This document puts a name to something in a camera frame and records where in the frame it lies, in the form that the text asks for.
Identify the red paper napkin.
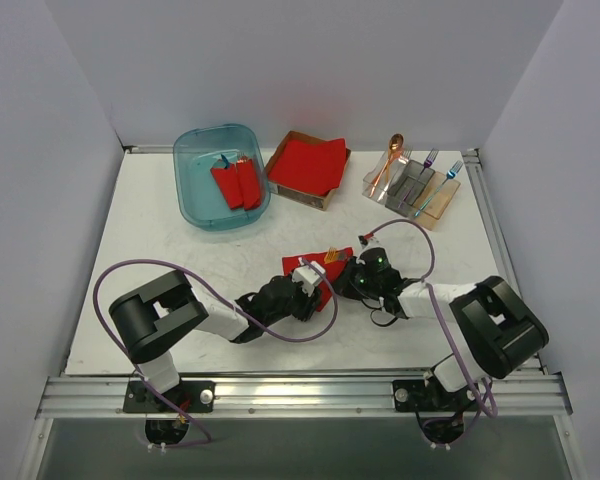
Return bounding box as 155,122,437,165
281,246,354,284

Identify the blue metallic fork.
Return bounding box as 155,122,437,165
415,160,464,217

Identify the blue transparent plastic bin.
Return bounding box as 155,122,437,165
173,124,270,231

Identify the red napkin stack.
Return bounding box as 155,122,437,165
268,138,347,196

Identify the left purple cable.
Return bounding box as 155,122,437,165
92,256,339,448

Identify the purple cable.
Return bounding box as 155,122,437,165
359,219,499,446
92,256,339,448

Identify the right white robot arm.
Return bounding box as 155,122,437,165
334,257,549,409

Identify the right rolled red napkin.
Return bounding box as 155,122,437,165
236,156,261,211

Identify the left rolled red napkin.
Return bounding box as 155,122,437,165
211,163,244,210

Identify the brown cardboard napkin box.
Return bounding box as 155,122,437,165
265,130,351,211

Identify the aluminium front rail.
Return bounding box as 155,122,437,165
37,371,572,420

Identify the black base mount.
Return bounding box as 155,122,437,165
391,378,477,413
122,380,215,414

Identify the orange plastic fork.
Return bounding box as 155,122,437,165
324,248,349,264

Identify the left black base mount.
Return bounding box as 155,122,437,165
122,380,215,414

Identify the copper metallic spoon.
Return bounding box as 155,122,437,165
371,133,404,195

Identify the purple metallic fork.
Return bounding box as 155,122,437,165
396,149,439,210

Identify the clear acrylic utensil holder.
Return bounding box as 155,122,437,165
362,149,463,230

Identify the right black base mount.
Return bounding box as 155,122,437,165
391,378,477,413

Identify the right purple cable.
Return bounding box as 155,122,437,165
359,219,499,446

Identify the silver fork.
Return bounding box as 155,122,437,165
386,147,412,187

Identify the rolled red napkin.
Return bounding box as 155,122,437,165
211,163,244,210
236,156,261,211

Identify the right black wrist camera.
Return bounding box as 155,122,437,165
356,236,393,285

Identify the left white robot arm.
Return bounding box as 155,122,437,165
109,262,326,411

